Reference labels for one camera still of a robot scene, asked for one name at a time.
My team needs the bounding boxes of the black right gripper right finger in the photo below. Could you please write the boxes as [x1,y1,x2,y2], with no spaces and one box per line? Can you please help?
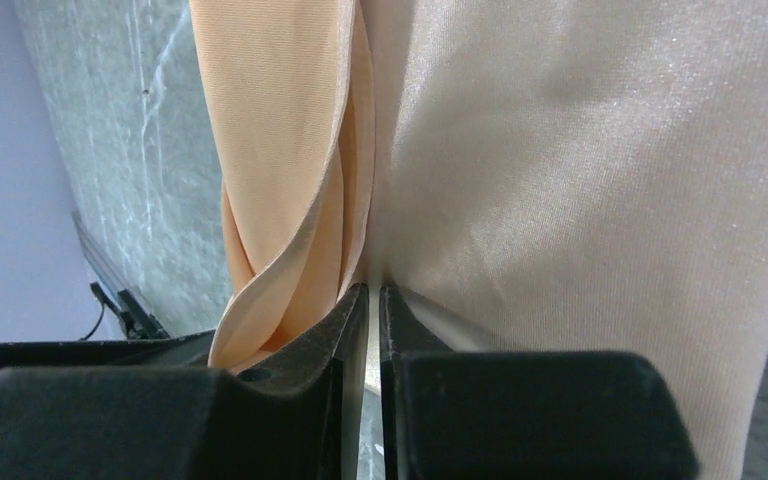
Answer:
[379,284,700,479]

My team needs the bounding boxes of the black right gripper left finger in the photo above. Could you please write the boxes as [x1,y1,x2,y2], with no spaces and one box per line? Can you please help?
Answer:
[0,284,369,479]

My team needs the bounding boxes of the orange cloth napkin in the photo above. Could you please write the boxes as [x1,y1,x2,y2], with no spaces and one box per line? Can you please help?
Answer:
[190,1,768,479]

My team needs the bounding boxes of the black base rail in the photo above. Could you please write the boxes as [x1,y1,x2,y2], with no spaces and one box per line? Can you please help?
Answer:
[0,283,214,369]

